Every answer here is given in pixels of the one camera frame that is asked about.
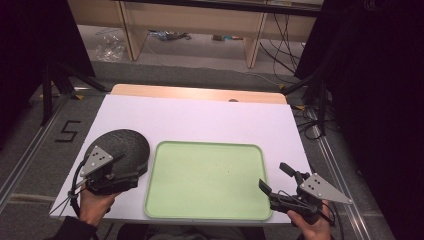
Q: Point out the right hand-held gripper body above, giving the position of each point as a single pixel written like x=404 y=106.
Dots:
x=316 y=190

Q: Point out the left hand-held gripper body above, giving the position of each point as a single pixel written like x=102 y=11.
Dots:
x=95 y=160

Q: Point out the person's left hand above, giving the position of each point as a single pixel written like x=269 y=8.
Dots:
x=93 y=206

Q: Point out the person's right hand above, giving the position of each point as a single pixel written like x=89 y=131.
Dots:
x=315 y=230

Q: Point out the light green tray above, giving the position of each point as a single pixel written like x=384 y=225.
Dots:
x=206 y=181

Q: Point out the black metal stand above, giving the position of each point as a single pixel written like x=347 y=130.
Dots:
x=320 y=100
x=48 y=96

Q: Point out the white table cover board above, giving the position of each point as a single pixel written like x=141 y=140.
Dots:
x=200 y=123

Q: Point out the wooden table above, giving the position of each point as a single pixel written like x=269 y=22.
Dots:
x=186 y=91

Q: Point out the black curtain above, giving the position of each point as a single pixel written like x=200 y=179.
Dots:
x=376 y=100
x=33 y=50

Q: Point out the clear crumpled plastic bag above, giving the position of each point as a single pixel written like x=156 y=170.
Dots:
x=110 y=46

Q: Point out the wooden shelf unit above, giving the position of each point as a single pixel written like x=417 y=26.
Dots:
x=200 y=20

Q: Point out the metal floor rail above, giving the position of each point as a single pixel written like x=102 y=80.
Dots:
x=346 y=186
x=23 y=160

